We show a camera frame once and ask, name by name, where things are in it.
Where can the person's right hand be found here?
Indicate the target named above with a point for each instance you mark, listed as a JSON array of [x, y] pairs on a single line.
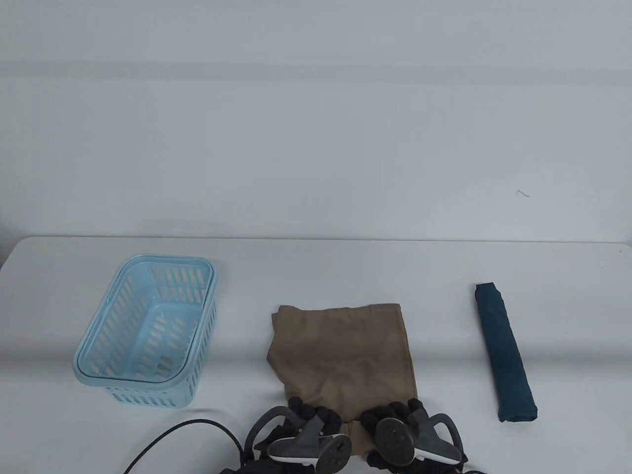
[[385, 412]]

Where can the person's left hand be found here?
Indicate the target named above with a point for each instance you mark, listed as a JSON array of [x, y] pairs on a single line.
[[316, 414]]

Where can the person's left fingers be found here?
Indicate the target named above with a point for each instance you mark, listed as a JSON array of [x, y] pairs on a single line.
[[321, 414]]

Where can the person's right fingers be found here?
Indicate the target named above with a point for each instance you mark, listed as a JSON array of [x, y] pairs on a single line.
[[395, 410]]

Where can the tan cloth shorts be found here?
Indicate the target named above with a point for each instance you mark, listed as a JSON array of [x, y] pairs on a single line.
[[345, 355]]

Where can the grey glove-mounted controller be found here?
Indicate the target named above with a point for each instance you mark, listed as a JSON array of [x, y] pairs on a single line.
[[306, 442], [400, 439]]

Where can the folded dark teal cloth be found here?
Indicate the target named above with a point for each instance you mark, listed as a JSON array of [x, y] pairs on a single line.
[[504, 355]]

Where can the light blue plastic basket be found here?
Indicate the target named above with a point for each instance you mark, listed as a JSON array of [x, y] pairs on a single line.
[[148, 316]]

